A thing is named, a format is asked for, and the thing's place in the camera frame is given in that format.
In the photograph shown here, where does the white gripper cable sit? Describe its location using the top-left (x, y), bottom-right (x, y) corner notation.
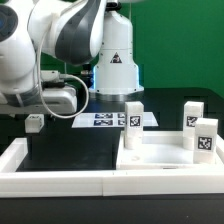
top-left (35, 33), bottom-right (91, 120)

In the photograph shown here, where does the white sheet with tags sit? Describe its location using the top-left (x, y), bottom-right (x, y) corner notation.
top-left (72, 112), bottom-right (158, 128)

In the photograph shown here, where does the white U-shaped obstacle fence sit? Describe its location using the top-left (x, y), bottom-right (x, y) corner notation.
top-left (0, 138), bottom-right (224, 198)

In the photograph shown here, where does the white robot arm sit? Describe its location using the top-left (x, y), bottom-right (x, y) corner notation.
top-left (0, 0), bottom-right (144, 116)

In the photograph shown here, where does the white square table top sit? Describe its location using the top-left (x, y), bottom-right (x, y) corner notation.
top-left (116, 131), bottom-right (224, 170)

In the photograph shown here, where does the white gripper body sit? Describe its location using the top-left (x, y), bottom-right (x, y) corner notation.
top-left (0, 70), bottom-right (77, 115)

